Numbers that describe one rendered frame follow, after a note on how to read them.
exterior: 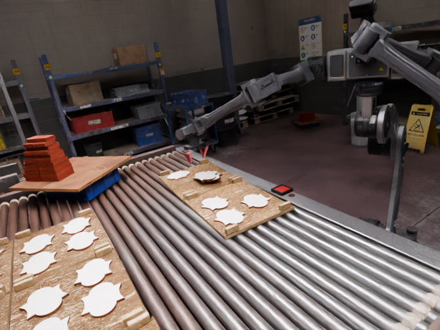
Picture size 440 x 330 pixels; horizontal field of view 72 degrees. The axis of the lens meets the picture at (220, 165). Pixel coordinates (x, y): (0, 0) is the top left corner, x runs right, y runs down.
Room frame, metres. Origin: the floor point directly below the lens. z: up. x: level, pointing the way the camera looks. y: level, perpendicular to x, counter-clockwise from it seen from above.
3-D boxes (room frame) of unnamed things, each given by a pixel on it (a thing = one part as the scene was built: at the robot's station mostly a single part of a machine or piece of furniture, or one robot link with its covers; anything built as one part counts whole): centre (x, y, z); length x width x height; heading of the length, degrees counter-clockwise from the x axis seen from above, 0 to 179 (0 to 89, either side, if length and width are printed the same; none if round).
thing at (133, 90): (5.66, 1.42, 1.16); 0.60 x 0.40 x 0.15; 123
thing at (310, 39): (6.83, -2.25, 1.55); 0.61 x 0.02 x 0.91; 30
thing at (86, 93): (5.33, 2.10, 1.26); 0.49 x 0.38 x 0.34; 127
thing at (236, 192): (1.26, -0.04, 0.93); 0.41 x 0.35 x 0.02; 26
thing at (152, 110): (5.77, 1.23, 0.76); 0.50 x 0.36 x 0.24; 126
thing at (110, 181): (1.75, 0.84, 0.97); 0.31 x 0.31 x 0.10; 70
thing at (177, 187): (1.64, 0.14, 0.93); 0.41 x 0.35 x 0.02; 25
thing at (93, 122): (5.30, 2.09, 0.78); 0.66 x 0.45 x 0.28; 120
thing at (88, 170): (1.79, 0.89, 1.03); 0.50 x 0.50 x 0.02; 70
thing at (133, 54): (5.74, 1.30, 1.74); 0.50 x 0.38 x 0.32; 120
